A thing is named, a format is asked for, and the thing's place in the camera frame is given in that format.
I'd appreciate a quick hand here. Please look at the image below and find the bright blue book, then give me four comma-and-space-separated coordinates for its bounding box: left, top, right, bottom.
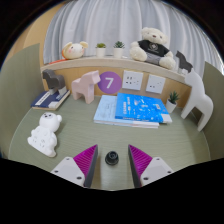
114, 92, 173, 125

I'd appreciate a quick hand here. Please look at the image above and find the pink horse figure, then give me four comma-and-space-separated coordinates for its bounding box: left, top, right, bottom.
71, 69, 101, 105

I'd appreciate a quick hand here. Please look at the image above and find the cream teddy bear black shirt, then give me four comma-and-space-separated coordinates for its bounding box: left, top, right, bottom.
129, 27, 177, 70

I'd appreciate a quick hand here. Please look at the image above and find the round purple number sign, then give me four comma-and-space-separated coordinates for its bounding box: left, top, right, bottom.
97, 70, 122, 95

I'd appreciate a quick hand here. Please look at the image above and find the dark grey horse figure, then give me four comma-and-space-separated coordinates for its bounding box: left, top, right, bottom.
41, 68, 68, 98

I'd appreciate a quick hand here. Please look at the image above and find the white bear-shaped power strip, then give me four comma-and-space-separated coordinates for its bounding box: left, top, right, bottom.
27, 112, 63, 158

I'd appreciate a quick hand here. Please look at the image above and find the orange and cream plush toy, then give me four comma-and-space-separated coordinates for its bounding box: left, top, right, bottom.
61, 41, 89, 61

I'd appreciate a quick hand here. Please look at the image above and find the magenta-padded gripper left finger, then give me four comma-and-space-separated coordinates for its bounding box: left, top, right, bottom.
50, 143, 99, 189

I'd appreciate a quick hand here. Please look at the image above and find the wooden ledge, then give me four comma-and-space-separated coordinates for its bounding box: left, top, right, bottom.
40, 56, 186, 84

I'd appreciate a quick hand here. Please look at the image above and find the small plant in white pot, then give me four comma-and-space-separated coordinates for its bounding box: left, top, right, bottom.
95, 42, 107, 58
165, 90, 180, 114
112, 40, 126, 60

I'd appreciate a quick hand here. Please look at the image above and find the dark blue book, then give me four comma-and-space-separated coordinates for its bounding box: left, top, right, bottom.
30, 89, 71, 111

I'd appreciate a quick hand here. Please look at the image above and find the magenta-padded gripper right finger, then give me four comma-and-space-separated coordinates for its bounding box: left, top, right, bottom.
127, 143, 175, 189

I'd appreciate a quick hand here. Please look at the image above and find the large white horse figure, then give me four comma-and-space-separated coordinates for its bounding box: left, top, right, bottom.
180, 68, 214, 132

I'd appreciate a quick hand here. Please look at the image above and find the green partition panel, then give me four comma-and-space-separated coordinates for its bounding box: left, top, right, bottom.
201, 61, 224, 158
0, 43, 46, 158

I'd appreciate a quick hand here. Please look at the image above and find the light blue book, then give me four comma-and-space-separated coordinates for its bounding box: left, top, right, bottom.
93, 94, 160, 129

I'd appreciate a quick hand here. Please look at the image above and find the white wall socket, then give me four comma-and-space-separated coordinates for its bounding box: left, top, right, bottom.
145, 73, 167, 95
121, 69, 144, 92

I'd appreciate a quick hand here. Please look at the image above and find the small black charger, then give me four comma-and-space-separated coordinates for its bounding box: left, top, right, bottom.
104, 150, 120, 166

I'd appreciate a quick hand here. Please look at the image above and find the small black horse figure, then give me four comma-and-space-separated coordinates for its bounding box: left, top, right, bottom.
175, 50, 194, 75

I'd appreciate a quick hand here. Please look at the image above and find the white curtain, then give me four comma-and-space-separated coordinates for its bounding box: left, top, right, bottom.
43, 0, 218, 76

